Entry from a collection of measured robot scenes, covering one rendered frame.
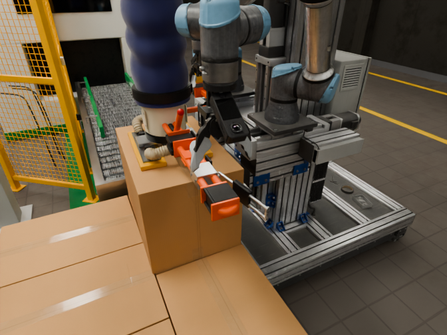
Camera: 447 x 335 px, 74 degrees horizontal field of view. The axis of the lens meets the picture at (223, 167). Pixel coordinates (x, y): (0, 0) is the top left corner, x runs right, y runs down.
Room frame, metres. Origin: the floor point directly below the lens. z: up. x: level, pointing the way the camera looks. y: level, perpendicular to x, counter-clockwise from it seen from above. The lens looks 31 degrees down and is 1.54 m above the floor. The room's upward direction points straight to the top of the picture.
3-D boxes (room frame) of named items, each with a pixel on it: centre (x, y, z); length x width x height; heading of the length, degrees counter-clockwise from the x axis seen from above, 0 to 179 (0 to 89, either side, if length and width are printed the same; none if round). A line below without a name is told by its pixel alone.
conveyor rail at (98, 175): (2.41, 1.19, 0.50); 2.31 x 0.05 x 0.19; 26
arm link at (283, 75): (1.23, -0.26, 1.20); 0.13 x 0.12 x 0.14; 55
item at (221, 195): (0.60, 0.01, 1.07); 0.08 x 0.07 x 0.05; 23
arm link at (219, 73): (0.62, 0.01, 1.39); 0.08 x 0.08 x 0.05
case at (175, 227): (1.16, 0.23, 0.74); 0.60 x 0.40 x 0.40; 24
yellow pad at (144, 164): (1.12, 0.33, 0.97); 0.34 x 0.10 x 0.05; 23
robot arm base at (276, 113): (1.24, -0.26, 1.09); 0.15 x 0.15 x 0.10
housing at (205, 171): (0.73, 0.06, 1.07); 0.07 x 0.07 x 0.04; 23
